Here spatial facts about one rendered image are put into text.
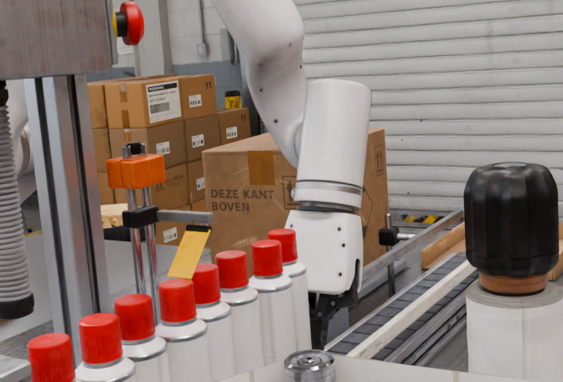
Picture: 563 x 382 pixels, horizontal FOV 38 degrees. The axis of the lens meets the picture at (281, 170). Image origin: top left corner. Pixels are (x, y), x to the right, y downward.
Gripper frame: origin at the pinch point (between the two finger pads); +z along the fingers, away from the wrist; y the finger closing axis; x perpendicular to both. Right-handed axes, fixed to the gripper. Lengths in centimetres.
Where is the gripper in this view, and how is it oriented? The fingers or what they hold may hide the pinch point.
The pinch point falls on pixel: (313, 334)
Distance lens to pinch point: 101.1
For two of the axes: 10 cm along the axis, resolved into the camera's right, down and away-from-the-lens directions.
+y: 8.5, 0.2, -5.3
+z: -1.1, 9.8, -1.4
